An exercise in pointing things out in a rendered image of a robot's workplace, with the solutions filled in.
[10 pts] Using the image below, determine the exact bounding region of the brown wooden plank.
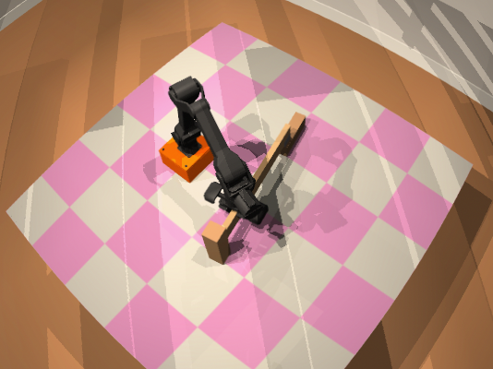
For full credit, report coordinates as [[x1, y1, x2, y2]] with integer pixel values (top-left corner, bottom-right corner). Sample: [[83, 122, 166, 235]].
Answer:
[[222, 124, 290, 237]]

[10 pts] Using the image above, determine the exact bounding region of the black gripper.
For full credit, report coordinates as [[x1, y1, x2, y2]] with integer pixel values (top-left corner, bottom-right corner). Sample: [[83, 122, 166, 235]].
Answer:
[[203, 182, 269, 224]]

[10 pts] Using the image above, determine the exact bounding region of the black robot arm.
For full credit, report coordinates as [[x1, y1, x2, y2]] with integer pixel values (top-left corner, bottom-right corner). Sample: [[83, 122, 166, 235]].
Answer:
[[168, 76, 263, 220]]

